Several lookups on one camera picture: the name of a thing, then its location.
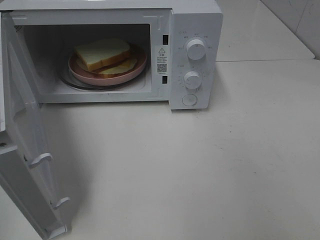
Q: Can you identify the round microwave door button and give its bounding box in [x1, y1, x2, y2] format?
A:
[182, 94, 198, 106]

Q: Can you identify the white bread sandwich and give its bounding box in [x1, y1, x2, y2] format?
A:
[74, 38, 138, 76]

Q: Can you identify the pink round plate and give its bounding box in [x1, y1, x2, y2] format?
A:
[68, 44, 148, 87]

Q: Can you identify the white microwave door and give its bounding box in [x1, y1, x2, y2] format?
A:
[0, 11, 69, 240]

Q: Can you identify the white lower microwave knob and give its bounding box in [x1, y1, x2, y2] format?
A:
[183, 71, 202, 90]

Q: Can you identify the white microwave knob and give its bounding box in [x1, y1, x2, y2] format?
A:
[183, 71, 202, 90]
[185, 37, 207, 61]

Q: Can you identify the white upper microwave knob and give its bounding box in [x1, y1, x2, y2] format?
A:
[185, 37, 207, 61]

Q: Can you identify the glass microwave turntable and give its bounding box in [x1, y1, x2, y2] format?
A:
[56, 68, 148, 92]

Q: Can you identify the white microwave oven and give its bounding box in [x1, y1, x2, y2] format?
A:
[0, 0, 223, 110]

